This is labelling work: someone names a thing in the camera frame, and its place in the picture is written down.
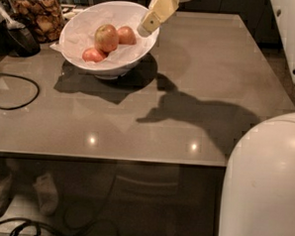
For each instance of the front red apple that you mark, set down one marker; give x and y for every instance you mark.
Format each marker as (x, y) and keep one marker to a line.
(93, 55)

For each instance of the black appliance with handle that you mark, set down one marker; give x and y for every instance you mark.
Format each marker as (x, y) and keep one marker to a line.
(18, 36)

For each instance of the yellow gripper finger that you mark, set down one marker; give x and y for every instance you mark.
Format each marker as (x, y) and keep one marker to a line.
(157, 13)

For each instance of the right red apple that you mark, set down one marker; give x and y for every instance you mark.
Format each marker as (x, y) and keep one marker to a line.
(126, 36)

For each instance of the white bowl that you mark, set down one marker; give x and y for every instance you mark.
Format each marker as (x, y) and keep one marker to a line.
(105, 40)

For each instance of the white paper bowl liner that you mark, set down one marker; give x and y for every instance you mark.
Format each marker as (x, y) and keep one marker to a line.
(78, 35)

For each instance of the glass jar of chips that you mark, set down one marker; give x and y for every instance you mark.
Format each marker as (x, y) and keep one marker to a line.
(43, 16)

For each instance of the red apple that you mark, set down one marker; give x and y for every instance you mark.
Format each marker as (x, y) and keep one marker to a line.
(126, 36)
(93, 55)

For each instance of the right white shoe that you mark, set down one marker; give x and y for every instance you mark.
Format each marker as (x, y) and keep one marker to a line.
(47, 194)

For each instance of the large apple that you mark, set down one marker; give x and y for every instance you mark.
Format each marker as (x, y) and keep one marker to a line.
(106, 38)

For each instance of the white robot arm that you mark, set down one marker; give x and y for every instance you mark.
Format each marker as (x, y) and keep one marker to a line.
(257, 195)

